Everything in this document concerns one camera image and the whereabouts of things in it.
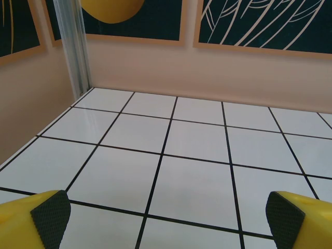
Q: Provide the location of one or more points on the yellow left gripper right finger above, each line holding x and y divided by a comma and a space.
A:
306, 223

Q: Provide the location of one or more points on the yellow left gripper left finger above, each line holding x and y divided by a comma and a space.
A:
20, 220

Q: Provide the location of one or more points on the aluminium corner post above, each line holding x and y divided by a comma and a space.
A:
72, 39

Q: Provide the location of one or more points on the wall panel with orange oval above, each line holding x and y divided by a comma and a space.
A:
155, 20

